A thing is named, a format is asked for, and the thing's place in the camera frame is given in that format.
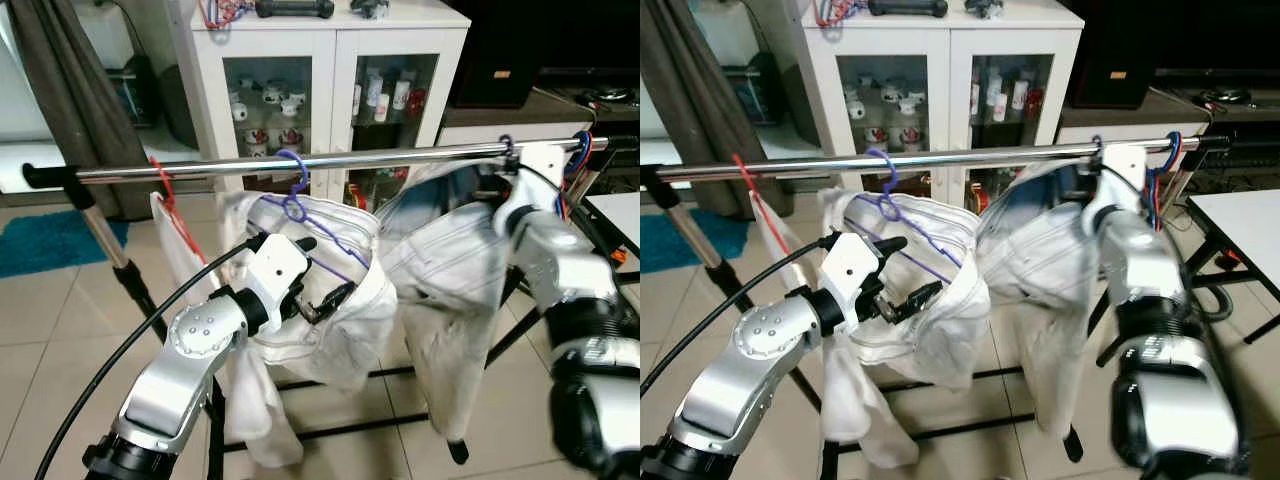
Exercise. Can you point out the white denim jeans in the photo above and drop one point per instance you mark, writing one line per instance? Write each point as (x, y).
(450, 270)
(1040, 280)

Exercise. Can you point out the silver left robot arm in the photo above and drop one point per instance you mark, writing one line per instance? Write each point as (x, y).
(190, 340)
(760, 345)

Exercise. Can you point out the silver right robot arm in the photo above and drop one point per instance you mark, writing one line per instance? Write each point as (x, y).
(575, 270)
(1140, 270)

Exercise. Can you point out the red clothes hanger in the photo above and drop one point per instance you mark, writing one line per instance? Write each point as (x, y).
(1158, 205)
(750, 185)
(166, 192)
(567, 195)

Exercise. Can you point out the blue clothes hanger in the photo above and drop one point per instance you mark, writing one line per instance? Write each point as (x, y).
(1174, 138)
(588, 138)

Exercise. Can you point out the white denim garment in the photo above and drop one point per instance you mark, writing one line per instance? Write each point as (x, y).
(945, 340)
(360, 330)

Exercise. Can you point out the chrome clothes rack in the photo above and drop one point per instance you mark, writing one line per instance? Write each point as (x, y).
(400, 157)
(1000, 155)

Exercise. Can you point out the white table with black legs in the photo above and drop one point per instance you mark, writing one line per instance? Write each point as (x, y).
(620, 210)
(1240, 215)

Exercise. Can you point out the white shirt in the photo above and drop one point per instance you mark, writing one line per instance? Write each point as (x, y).
(255, 420)
(860, 420)

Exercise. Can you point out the black speaker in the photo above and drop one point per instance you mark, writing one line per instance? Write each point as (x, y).
(500, 50)
(1110, 50)

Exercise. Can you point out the black television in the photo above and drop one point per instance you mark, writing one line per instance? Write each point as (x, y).
(590, 30)
(1220, 30)

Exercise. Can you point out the teal floor mat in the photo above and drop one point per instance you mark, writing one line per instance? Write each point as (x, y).
(690, 240)
(50, 245)

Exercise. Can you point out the dark grey curtain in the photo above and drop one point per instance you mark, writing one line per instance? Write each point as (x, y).
(690, 100)
(60, 80)

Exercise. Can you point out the black roller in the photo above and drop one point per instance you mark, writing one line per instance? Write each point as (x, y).
(908, 8)
(295, 8)

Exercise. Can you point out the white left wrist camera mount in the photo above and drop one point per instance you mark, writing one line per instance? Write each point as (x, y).
(850, 262)
(275, 265)

